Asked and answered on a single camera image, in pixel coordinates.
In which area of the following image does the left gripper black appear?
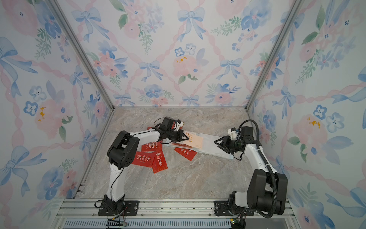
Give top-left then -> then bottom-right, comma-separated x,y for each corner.
167,130 -> 189,143

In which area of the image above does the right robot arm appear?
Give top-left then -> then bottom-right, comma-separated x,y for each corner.
214,119 -> 288,219

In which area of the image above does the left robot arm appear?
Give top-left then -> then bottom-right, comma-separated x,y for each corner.
98,117 -> 188,216

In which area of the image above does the red card near album front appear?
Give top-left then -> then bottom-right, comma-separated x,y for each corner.
174,148 -> 197,161

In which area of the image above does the red card get rich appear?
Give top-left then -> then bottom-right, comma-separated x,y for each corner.
141,142 -> 163,152

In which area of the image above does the red card 100 percent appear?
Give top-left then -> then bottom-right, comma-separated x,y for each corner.
152,151 -> 168,174

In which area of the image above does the red card lower left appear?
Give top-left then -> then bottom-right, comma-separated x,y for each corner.
132,151 -> 156,168

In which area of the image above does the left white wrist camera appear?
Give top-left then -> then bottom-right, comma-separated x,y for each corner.
175,120 -> 184,130

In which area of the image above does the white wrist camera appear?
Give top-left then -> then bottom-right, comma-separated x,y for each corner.
175,120 -> 184,130
228,127 -> 238,140

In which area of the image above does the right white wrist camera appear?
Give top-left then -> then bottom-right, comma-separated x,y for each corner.
228,127 -> 238,140

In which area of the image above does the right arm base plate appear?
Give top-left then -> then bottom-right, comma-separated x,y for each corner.
213,200 -> 254,218

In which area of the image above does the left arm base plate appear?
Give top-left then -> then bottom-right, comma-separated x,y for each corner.
98,200 -> 140,216

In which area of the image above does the aluminium front rail frame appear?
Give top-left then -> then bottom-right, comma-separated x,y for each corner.
51,199 -> 300,229

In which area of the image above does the right aluminium corner post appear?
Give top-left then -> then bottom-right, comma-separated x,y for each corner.
245,0 -> 304,113

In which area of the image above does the aluminium corner post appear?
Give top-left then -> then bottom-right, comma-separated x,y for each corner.
245,0 -> 304,113
45,0 -> 115,111

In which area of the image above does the left aluminium corner post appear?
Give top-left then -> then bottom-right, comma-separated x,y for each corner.
45,0 -> 115,111

